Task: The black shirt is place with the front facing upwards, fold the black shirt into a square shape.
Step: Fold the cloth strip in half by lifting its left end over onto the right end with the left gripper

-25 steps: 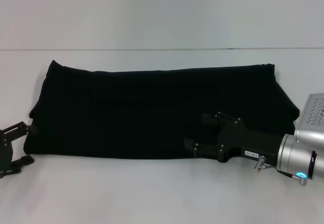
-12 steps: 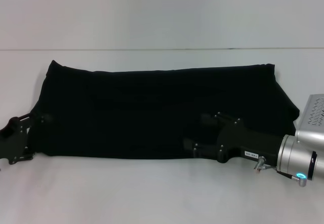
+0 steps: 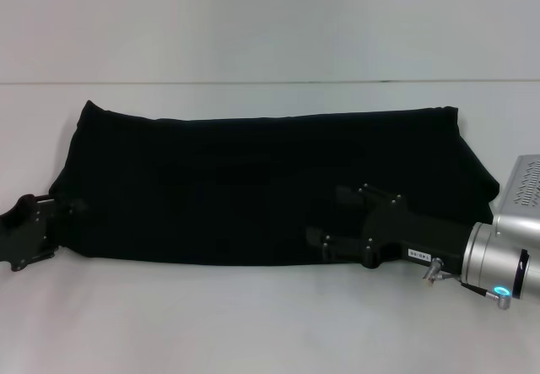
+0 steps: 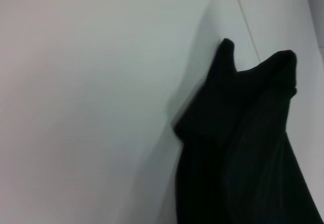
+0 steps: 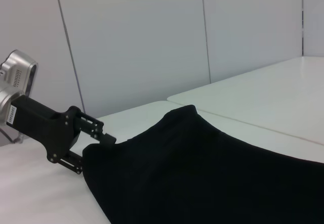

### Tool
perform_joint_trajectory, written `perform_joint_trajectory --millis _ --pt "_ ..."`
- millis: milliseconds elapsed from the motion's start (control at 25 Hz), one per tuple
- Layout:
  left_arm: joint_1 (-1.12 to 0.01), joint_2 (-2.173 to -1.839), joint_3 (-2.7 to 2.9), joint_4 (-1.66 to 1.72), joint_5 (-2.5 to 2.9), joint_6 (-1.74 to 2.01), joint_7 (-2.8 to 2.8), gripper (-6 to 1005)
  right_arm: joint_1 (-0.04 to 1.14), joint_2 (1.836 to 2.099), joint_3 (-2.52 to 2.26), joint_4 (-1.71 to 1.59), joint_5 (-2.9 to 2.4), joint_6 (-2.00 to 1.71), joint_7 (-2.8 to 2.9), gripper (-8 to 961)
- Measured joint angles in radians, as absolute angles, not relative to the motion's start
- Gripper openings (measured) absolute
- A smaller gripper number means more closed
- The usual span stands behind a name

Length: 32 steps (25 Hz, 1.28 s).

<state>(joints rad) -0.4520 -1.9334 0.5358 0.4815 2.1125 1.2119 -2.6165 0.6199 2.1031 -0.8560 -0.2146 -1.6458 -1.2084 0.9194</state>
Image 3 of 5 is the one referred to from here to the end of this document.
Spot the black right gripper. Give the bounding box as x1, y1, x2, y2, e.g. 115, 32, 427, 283
306, 182, 477, 272

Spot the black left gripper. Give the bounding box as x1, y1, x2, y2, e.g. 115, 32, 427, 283
0, 193, 89, 273

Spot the black FREE print t-shirt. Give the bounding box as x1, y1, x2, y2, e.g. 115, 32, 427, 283
48, 99, 501, 272

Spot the silver right gripper cable plug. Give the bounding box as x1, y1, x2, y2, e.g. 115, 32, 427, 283
421, 257, 445, 285

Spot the thin right gripper cable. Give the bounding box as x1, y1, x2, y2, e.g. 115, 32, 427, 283
440, 270, 512, 308

